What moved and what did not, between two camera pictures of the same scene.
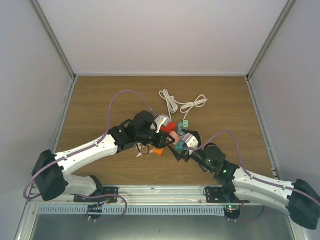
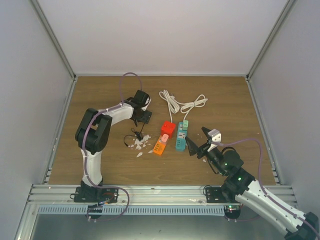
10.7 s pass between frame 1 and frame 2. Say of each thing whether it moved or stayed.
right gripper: moved
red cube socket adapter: stayed
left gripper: moved
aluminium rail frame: stayed
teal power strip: stayed
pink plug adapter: moved
